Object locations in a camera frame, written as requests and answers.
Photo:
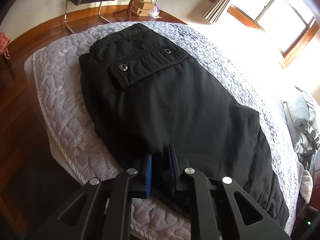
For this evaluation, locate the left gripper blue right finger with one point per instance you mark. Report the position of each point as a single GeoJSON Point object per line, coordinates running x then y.
{"type": "Point", "coordinates": [174, 171]}

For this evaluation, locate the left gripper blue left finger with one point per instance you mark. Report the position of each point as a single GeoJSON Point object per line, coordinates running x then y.
{"type": "Point", "coordinates": [147, 176]}

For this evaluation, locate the black padded pants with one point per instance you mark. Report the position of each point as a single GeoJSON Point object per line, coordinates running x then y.
{"type": "Point", "coordinates": [144, 92]}

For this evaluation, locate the grey-green crumpled duvet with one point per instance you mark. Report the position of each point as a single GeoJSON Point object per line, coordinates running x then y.
{"type": "Point", "coordinates": [302, 117]}

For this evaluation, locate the grey quilted bedspread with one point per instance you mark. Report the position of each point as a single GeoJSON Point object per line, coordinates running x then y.
{"type": "Point", "coordinates": [53, 73]}

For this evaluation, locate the cream fleece blanket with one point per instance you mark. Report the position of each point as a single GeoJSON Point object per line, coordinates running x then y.
{"type": "Point", "coordinates": [306, 186]}

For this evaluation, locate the stacked cardboard boxes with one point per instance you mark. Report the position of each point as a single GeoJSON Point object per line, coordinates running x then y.
{"type": "Point", "coordinates": [142, 7]}

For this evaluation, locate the wooden framed left window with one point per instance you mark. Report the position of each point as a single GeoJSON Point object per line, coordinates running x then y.
{"type": "Point", "coordinates": [290, 24]}

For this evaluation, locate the red checkered cloth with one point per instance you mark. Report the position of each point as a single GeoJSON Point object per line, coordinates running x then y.
{"type": "Point", "coordinates": [4, 41]}

